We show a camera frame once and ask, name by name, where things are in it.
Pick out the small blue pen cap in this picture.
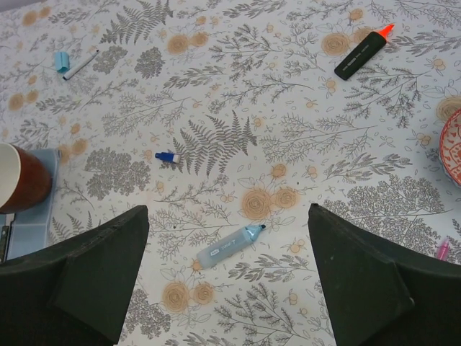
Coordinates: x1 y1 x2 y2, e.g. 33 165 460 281
155 152 181 164

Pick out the black handled knife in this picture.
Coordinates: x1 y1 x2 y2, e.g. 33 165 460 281
0 213 15 263

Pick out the pink red pen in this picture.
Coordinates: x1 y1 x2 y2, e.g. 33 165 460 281
436 237 450 261

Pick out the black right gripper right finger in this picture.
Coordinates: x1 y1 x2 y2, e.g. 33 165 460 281
308 204 460 345

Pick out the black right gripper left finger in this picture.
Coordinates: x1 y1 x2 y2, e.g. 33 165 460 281
1 205 149 345

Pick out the brown white mug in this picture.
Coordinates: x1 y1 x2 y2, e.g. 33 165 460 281
1 143 53 214

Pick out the red patterned bowl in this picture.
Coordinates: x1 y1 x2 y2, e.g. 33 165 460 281
439 110 461 187

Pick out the light blue checkered cloth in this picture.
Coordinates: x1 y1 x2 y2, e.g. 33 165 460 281
1 148 61 260

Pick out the black orange highlighter marker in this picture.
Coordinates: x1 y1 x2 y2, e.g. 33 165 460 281
334 24 395 81

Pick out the light blue highlighter cap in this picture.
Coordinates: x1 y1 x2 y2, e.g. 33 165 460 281
54 51 70 74

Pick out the light blue highlighter marker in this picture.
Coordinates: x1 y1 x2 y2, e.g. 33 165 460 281
197 225 266 269

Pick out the thin white pen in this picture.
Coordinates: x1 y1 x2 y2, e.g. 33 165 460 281
63 50 99 81

